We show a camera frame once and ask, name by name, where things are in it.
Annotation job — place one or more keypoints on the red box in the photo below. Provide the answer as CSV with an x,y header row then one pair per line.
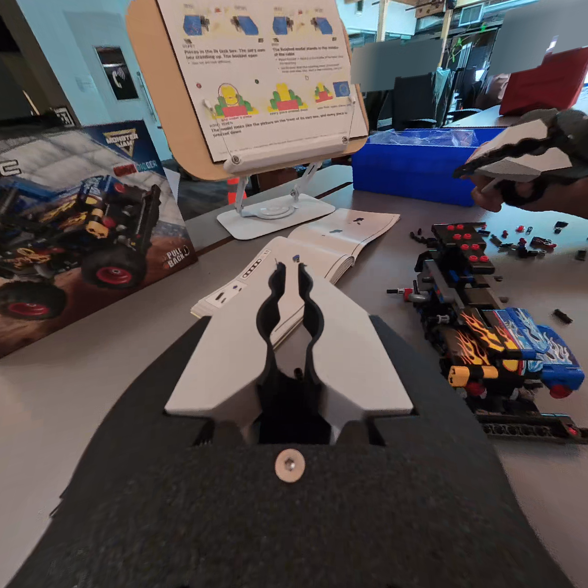
x,y
542,87

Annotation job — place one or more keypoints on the open lego instruction booklet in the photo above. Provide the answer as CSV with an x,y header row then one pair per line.
x,y
340,239

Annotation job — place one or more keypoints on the printed instruction sheet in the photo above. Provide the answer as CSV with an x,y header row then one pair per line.
x,y
257,69

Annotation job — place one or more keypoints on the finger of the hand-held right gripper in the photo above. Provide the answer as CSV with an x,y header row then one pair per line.
x,y
528,165
519,135

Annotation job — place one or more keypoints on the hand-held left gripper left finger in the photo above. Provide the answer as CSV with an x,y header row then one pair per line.
x,y
220,363

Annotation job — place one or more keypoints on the person's right hand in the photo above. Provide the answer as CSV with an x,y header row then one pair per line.
x,y
489,202

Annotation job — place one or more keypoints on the blue storage bin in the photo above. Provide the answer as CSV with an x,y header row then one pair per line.
x,y
404,174

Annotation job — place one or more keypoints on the wooden document stand white base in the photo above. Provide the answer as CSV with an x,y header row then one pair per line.
x,y
151,82

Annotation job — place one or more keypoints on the lego set box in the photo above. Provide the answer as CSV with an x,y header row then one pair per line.
x,y
92,220

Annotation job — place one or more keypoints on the small lego pieces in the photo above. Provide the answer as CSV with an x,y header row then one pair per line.
x,y
542,242

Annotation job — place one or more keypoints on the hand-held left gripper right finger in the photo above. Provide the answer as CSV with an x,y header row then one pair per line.
x,y
358,367

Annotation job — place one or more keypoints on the orange traffic cone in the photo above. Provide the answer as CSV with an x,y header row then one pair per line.
x,y
234,190

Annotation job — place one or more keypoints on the black phone sign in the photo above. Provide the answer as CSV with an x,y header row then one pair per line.
x,y
117,73

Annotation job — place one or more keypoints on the lego truck model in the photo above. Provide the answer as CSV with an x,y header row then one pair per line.
x,y
487,330

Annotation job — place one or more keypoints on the black office chair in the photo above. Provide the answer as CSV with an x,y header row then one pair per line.
x,y
413,101

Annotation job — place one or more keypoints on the clear plastic bag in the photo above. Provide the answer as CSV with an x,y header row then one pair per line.
x,y
422,138

